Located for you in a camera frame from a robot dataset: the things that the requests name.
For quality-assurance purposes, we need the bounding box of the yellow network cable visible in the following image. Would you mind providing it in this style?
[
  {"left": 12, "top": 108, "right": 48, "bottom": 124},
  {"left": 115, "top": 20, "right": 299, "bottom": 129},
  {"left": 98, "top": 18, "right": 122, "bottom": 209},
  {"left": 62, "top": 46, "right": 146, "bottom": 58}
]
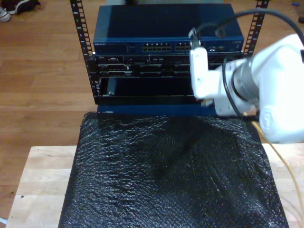
[{"left": 242, "top": 111, "right": 304, "bottom": 228}]

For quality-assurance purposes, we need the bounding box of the black rack shelf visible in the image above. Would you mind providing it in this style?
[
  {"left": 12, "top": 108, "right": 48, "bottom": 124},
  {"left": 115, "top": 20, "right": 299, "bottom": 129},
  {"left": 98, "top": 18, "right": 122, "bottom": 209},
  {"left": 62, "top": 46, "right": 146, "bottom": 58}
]
[{"left": 94, "top": 76, "right": 198, "bottom": 105}]

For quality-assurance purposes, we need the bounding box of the blue metal base panel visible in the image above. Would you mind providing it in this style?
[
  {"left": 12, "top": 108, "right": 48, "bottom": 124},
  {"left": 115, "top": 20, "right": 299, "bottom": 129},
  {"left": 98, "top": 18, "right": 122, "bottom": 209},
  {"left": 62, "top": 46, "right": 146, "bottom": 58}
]
[{"left": 96, "top": 104, "right": 219, "bottom": 117}]

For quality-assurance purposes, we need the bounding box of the black rack server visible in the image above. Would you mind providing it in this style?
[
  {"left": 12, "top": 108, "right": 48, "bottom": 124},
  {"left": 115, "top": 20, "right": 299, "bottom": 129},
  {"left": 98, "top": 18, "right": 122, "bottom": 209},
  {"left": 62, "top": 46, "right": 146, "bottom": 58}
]
[{"left": 95, "top": 55, "right": 243, "bottom": 78}]

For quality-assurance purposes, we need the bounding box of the black bubble mat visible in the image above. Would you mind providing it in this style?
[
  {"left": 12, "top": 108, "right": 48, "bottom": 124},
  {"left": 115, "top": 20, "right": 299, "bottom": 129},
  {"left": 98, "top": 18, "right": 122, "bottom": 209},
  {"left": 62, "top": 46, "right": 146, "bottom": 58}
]
[{"left": 58, "top": 111, "right": 290, "bottom": 228}]

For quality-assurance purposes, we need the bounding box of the white sneaker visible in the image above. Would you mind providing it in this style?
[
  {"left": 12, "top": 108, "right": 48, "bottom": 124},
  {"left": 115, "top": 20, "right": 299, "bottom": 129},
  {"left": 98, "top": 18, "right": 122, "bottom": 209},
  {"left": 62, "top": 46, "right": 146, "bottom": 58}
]
[{"left": 0, "top": 7, "right": 12, "bottom": 23}]

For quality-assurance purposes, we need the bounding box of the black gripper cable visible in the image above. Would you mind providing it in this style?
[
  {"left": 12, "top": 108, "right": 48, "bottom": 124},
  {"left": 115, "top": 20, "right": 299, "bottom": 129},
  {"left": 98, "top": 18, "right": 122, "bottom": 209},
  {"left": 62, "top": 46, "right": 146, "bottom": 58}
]
[{"left": 222, "top": 59, "right": 244, "bottom": 116}]

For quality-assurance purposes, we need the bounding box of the black perforated rack post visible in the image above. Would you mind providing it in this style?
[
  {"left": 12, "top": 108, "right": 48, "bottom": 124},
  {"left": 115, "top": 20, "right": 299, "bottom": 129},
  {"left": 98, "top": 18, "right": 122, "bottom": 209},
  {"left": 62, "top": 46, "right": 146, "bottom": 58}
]
[
  {"left": 241, "top": 0, "right": 270, "bottom": 59},
  {"left": 69, "top": 0, "right": 101, "bottom": 105}
]

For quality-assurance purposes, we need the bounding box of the blue network switch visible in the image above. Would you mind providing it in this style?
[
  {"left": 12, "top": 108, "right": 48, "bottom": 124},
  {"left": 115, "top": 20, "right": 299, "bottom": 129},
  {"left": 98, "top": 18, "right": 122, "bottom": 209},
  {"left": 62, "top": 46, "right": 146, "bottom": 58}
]
[{"left": 93, "top": 4, "right": 245, "bottom": 57}]

